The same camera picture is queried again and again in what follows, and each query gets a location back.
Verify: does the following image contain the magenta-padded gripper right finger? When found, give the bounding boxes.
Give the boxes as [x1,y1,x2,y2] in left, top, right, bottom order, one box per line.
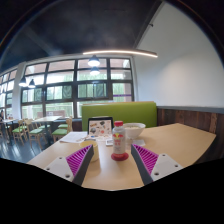
[130,143,184,186]

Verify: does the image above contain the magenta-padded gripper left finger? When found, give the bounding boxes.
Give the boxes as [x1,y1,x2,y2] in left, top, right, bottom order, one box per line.
[43,143,95,187]

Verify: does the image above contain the clear drink bottle red cap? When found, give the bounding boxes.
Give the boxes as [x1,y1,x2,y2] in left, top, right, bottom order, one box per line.
[111,120,128,158]

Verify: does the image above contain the white paper sheets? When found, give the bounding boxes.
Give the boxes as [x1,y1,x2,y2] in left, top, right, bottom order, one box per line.
[59,131,88,144]

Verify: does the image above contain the flat round red coaster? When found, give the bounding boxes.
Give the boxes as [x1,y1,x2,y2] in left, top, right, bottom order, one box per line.
[110,151,130,162]

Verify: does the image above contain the group of wooden green-seat chairs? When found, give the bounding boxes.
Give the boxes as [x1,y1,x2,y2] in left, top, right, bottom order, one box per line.
[0,116,74,147]

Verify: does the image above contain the white bowl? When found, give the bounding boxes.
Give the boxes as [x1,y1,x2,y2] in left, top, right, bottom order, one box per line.
[123,122,147,140]

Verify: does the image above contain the light wooden dining table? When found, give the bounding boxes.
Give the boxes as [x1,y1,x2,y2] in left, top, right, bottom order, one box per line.
[33,115,64,136]

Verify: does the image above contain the black tablet with stickers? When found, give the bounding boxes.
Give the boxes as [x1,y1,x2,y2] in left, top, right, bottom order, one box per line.
[87,116,114,138]

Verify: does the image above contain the green upholstered bench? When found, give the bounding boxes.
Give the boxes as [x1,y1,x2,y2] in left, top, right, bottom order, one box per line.
[81,101,158,132]

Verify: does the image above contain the group of pendant lamps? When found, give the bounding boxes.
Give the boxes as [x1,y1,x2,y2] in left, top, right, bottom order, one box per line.
[18,54,102,89]

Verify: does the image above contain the long curved ceiling light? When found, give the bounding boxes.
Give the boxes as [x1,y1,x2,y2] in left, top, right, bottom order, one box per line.
[82,49,159,59]

